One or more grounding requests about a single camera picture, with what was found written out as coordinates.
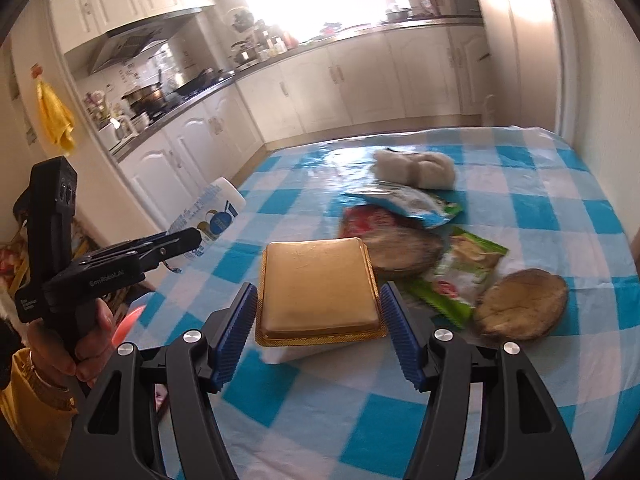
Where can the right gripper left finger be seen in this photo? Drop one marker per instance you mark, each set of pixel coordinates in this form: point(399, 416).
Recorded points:
point(115, 435)

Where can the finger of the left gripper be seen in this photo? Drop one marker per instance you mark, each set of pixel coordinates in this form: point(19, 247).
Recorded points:
point(126, 248)
point(171, 246)

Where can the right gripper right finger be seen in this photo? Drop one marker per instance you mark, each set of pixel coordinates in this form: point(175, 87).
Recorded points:
point(522, 433)

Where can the white blue plastic bottle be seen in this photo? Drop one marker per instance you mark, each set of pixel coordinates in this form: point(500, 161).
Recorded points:
point(212, 213)

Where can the yellow sleeve forearm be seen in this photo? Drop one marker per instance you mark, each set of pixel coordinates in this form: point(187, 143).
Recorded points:
point(39, 416)

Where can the orange plastic trash bucket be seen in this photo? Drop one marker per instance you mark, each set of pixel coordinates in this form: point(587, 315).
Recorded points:
point(122, 331)

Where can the dark kitchen countertop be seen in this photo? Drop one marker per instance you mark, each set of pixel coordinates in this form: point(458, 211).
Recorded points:
point(280, 60)

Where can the white lower kitchen cabinets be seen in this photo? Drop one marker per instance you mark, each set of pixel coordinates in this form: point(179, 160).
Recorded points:
point(170, 170)

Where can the operator left hand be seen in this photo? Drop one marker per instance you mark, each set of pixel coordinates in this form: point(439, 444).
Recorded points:
point(57, 366)

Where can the yellow hanging cloth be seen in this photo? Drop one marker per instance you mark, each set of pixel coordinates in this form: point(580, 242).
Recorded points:
point(57, 120)

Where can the green white snack wrapper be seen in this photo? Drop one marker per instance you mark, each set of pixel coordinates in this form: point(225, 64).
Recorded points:
point(461, 275)

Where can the red snack packet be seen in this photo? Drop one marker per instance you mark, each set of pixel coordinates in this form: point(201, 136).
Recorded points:
point(361, 220)

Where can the steel range hood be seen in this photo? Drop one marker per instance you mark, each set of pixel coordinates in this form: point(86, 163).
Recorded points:
point(128, 41)

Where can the blue white checkered tablecloth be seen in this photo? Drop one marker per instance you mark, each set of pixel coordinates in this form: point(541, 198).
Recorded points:
point(500, 237)

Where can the blue white snack bag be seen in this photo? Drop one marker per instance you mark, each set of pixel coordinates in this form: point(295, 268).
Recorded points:
point(427, 208)

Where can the white refrigerator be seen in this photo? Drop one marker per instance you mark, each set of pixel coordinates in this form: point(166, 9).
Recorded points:
point(525, 58)

